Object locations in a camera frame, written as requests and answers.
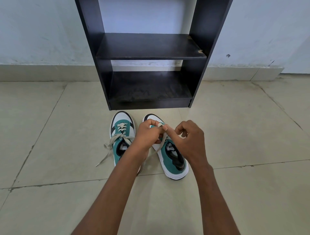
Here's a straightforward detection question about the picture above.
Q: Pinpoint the person's left forearm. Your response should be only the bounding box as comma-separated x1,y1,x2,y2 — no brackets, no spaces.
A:
71,148,150,235

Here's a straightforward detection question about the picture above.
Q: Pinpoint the person's right hand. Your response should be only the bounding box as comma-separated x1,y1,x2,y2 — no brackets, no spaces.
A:
167,120,207,167

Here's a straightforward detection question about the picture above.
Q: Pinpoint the beige shoelace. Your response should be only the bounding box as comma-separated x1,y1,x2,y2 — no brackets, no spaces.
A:
141,123,171,173
96,123,135,167

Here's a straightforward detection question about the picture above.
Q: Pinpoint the person's right forearm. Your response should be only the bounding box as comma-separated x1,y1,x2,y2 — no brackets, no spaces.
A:
186,158,245,235

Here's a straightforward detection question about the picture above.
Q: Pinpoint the black wooden shelf rack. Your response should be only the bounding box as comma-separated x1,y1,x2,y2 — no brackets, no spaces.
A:
75,0,233,111

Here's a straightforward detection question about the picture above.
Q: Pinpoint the teal white sneaker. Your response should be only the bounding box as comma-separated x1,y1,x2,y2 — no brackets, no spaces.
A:
110,111,142,175
142,114,189,181

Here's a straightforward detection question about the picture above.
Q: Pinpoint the person's left hand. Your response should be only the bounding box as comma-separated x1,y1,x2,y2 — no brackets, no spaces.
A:
131,120,168,157

